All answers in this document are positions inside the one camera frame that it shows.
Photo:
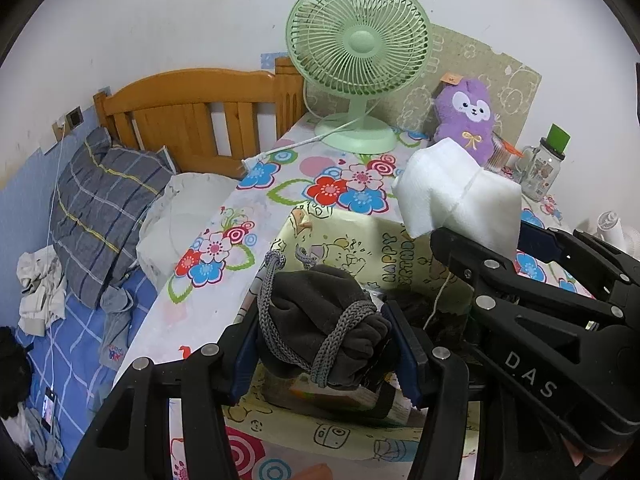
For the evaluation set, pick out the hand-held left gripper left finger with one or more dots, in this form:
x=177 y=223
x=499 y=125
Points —
x=242 y=360

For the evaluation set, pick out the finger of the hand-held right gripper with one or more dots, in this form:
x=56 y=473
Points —
x=480 y=275
x=542 y=242

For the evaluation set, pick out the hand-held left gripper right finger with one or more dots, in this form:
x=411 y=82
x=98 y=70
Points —
x=410 y=360

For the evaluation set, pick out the cartoon print tissue pack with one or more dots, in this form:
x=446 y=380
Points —
x=340 y=397

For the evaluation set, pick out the white towel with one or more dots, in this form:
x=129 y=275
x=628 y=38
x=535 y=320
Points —
x=450 y=185

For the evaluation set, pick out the yellow fabric storage box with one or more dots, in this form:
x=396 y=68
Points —
x=360 y=240

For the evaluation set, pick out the glass jar with green lid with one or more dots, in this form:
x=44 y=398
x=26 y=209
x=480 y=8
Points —
x=540 y=175

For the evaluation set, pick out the white floor fan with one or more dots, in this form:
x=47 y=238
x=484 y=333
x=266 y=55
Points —
x=612 y=225

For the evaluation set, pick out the toothpick holder with orange lid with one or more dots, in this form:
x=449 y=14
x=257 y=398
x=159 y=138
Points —
x=502 y=157

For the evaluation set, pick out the blue-gray garment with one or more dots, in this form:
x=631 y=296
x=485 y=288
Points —
x=117 y=325

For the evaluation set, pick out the purple plush toy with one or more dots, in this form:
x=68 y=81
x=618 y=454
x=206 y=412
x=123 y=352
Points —
x=470 y=110

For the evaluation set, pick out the green patterned board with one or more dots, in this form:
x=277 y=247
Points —
x=505 y=80

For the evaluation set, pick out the white duvet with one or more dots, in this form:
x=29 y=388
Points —
x=185 y=200

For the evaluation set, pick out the blue bed sheet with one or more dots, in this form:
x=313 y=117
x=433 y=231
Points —
x=70 y=360

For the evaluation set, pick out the smartphone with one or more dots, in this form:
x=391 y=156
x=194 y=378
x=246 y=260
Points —
x=50 y=407

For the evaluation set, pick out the gray cloth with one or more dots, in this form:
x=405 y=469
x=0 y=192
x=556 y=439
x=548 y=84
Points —
x=45 y=440

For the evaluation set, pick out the gray plaid pillow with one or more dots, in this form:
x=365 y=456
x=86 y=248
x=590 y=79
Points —
x=100 y=200

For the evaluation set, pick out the crumpled white cloth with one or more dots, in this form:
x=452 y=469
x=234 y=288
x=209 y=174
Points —
x=37 y=285

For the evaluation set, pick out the wooden headboard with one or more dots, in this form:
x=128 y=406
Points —
x=175 y=110

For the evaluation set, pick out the green desk fan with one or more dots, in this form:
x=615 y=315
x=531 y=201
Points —
x=360 y=40

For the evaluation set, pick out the wall socket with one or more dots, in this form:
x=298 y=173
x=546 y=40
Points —
x=75 y=117

